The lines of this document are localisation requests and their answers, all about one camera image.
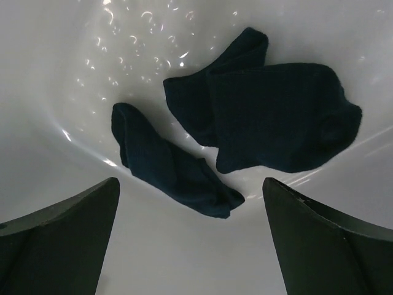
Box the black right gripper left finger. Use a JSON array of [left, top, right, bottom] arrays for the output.
[[1, 178, 120, 294]]

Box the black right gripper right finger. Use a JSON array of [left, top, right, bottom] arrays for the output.
[[263, 178, 392, 294]]

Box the dark navy sock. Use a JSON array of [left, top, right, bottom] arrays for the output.
[[163, 28, 362, 174], [111, 103, 245, 219]]

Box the white plastic basket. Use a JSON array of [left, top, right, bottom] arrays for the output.
[[1, 1, 392, 294]]

